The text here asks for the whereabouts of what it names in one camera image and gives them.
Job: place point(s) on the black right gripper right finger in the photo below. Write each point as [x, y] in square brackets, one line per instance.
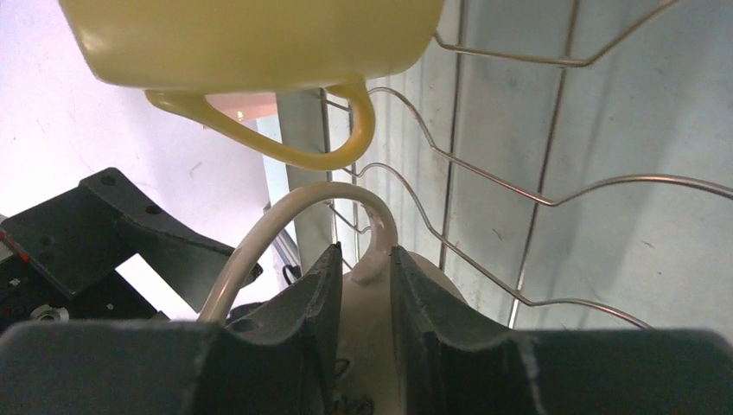
[451, 359]

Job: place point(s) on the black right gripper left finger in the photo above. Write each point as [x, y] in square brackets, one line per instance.
[277, 359]

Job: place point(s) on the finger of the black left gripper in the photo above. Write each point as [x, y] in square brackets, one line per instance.
[78, 239]

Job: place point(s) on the orange yellow mug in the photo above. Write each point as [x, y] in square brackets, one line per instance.
[181, 52]

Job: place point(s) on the cream seahorse pattern mug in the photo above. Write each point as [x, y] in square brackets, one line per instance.
[365, 319]

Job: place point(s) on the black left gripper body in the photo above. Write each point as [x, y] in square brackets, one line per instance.
[27, 295]

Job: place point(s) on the metal wire dish rack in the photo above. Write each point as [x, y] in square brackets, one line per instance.
[531, 157]

